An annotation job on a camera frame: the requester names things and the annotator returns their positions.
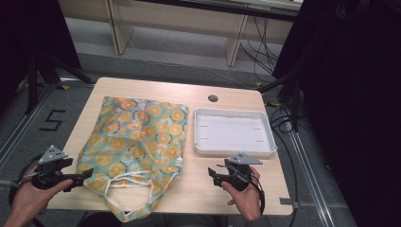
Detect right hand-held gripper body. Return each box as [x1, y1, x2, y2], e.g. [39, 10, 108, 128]
[220, 152, 264, 192]

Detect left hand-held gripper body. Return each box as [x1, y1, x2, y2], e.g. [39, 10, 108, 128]
[31, 145, 74, 191]

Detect white plastic tray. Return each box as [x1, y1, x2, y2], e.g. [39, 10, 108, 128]
[192, 107, 278, 158]

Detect orange-print green tote bag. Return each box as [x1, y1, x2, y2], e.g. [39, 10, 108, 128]
[76, 96, 189, 223]

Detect person's right hand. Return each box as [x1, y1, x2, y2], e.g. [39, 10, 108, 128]
[220, 166, 263, 222]

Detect person's left hand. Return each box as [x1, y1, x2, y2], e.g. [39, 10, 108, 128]
[11, 178, 74, 220]

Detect grey tape strip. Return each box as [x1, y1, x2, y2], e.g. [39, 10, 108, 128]
[279, 197, 301, 209]

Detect black metal stand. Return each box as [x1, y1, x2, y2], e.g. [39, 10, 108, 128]
[24, 51, 96, 115]
[257, 70, 305, 133]

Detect black curtain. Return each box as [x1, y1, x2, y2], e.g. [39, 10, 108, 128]
[0, 0, 82, 114]
[271, 0, 401, 227]

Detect light wooden desk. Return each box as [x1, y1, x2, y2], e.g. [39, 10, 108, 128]
[58, 0, 305, 68]

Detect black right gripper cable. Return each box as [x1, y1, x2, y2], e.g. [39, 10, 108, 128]
[251, 171, 267, 217]

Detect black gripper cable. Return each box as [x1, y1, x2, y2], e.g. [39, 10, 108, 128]
[251, 171, 267, 217]
[8, 152, 46, 206]

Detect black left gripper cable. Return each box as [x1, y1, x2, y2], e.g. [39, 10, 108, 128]
[8, 152, 46, 206]

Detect aluminium floor rail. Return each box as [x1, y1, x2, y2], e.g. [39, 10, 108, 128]
[0, 82, 60, 169]
[288, 124, 336, 227]

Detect black hanging cables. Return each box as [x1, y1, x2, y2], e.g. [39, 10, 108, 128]
[238, 16, 282, 83]

